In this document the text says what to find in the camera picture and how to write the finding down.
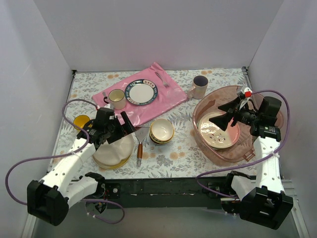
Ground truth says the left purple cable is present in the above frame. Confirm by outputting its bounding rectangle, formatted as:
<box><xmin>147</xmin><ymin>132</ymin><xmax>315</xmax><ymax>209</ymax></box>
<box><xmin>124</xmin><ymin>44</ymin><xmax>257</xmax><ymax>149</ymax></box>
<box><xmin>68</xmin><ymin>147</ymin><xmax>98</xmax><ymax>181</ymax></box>
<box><xmin>5</xmin><ymin>99</ymin><xmax>126</xmax><ymax>225</ymax></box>

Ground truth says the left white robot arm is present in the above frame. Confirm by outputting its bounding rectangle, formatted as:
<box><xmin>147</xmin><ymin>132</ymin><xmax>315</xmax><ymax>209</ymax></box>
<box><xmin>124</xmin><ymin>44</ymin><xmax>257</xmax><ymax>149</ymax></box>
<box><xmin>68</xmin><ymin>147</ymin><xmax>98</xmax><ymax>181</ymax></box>
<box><xmin>27</xmin><ymin>108</ymin><xmax>136</xmax><ymax>226</ymax></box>

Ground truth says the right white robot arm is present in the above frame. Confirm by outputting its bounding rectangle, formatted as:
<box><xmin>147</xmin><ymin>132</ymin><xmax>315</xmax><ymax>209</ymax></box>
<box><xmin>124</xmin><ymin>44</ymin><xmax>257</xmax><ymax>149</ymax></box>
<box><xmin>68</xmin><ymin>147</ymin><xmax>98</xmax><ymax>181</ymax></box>
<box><xmin>209</xmin><ymin>96</ymin><xmax>293</xmax><ymax>230</ymax></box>

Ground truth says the metal spatula wooden handle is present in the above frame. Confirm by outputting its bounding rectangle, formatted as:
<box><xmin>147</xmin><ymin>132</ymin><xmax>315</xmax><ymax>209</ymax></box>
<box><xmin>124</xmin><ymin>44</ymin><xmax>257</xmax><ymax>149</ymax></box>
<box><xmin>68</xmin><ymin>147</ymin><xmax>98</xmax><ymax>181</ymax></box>
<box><xmin>135</xmin><ymin>126</ymin><xmax>150</xmax><ymax>168</ymax></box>

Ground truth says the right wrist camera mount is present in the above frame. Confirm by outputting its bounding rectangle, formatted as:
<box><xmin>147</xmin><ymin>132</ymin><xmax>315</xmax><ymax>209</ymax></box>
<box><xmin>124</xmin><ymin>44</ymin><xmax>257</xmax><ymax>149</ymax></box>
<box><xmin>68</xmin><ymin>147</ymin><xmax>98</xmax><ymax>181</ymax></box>
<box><xmin>236</xmin><ymin>86</ymin><xmax>252</xmax><ymax>110</ymax></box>

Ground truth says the yellow bottom plate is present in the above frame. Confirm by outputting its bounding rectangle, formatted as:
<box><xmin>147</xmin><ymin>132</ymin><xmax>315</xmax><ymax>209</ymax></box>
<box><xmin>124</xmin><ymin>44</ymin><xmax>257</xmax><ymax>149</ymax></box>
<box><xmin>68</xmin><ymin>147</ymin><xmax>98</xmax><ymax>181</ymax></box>
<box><xmin>95</xmin><ymin>155</ymin><xmax>131</xmax><ymax>170</ymax></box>

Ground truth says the pink mug purple inside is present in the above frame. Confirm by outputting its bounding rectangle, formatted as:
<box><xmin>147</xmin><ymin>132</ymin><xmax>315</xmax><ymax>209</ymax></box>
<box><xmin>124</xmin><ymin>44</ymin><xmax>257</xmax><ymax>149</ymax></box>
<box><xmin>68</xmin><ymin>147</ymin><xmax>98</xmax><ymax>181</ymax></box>
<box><xmin>187</xmin><ymin>75</ymin><xmax>209</xmax><ymax>99</ymax></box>

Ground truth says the cream divided plate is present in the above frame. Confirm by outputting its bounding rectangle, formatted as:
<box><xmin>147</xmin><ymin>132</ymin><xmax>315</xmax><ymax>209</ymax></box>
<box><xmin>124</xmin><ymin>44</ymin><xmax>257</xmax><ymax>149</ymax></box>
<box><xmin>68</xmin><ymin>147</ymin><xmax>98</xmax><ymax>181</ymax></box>
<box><xmin>93</xmin><ymin>134</ymin><xmax>134</xmax><ymax>166</ymax></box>

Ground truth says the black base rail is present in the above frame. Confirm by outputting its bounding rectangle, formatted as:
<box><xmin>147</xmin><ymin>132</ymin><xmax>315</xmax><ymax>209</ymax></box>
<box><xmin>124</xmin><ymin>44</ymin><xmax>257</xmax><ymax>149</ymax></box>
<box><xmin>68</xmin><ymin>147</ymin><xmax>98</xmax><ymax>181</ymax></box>
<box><xmin>43</xmin><ymin>171</ymin><xmax>263</xmax><ymax>209</ymax></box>

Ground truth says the green rimmed white plate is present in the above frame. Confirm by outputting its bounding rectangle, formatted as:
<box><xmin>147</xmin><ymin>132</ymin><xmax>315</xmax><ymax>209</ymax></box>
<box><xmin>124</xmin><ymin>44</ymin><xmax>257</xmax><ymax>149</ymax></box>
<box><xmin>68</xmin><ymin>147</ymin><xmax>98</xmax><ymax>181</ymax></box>
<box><xmin>124</xmin><ymin>79</ymin><xmax>158</xmax><ymax>106</ymax></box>

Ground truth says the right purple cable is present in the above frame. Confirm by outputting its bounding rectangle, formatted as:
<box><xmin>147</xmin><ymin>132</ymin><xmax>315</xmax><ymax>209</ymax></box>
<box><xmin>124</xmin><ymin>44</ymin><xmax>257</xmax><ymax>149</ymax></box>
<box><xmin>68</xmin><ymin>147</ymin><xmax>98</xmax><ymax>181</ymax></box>
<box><xmin>195</xmin><ymin>89</ymin><xmax>290</xmax><ymax>216</ymax></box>

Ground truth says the silver fork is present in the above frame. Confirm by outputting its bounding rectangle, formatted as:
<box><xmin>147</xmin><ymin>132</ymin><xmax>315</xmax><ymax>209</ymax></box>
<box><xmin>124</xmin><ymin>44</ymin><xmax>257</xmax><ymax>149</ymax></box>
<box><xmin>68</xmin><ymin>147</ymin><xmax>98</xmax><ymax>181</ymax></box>
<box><xmin>155</xmin><ymin>71</ymin><xmax>169</xmax><ymax>88</ymax></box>

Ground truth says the pink cream branch plate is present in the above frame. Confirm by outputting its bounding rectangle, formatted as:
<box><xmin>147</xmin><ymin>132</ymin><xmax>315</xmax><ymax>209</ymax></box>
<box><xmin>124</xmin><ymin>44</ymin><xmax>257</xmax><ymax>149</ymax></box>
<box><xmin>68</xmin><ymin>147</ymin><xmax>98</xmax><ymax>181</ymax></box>
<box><xmin>197</xmin><ymin>111</ymin><xmax>240</xmax><ymax>149</ymax></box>

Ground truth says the yellow orange cup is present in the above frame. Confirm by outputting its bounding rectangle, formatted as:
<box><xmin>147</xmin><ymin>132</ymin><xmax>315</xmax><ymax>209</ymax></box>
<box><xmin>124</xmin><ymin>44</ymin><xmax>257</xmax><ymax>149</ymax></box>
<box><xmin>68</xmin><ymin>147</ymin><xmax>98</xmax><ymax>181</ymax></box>
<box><xmin>73</xmin><ymin>115</ymin><xmax>90</xmax><ymax>131</ymax></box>

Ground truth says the purple cable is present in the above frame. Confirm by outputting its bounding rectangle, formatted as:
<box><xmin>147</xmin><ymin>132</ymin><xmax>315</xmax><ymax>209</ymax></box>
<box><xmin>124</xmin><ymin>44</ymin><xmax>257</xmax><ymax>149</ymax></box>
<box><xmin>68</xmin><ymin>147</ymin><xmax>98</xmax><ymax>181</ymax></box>
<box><xmin>5</xmin><ymin>99</ymin><xmax>126</xmax><ymax>225</ymax></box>
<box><xmin>195</xmin><ymin>89</ymin><xmax>290</xmax><ymax>216</ymax></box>

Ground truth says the cream mug black handle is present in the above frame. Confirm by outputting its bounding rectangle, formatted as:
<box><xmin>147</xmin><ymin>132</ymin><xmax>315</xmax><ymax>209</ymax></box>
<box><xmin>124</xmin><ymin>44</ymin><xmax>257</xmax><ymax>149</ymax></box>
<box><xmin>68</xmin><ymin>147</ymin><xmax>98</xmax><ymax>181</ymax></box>
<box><xmin>104</xmin><ymin>89</ymin><xmax>126</xmax><ymax>110</ymax></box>

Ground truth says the yellow rimmed cream bowl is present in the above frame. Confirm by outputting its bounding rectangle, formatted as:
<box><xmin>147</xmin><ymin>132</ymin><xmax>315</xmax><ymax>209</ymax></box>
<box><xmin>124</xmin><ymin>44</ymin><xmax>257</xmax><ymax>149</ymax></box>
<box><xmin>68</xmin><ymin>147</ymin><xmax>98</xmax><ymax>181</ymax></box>
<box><xmin>150</xmin><ymin>119</ymin><xmax>174</xmax><ymax>142</ymax></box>

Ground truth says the pink transparent plastic bin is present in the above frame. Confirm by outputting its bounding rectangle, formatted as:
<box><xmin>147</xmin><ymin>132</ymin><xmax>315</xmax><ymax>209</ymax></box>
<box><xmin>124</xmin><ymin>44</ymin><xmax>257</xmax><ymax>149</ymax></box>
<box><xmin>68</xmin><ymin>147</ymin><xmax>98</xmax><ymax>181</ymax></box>
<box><xmin>192</xmin><ymin>85</ymin><xmax>284</xmax><ymax>164</ymax></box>

